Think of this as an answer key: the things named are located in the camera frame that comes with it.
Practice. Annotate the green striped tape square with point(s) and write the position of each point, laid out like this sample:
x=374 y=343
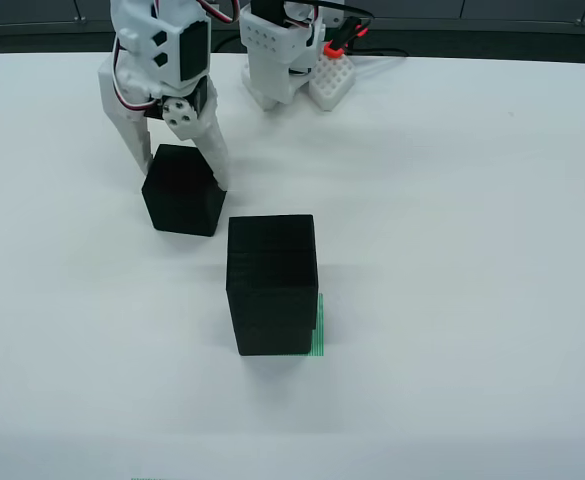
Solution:
x=318 y=325

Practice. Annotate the black cube with seam lines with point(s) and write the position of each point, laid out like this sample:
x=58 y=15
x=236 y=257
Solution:
x=272 y=260

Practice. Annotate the white perforated table clamp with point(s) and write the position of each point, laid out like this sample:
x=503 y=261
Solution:
x=332 y=80

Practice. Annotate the black cube with scuffed face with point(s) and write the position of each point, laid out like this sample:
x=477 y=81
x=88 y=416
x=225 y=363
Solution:
x=272 y=340

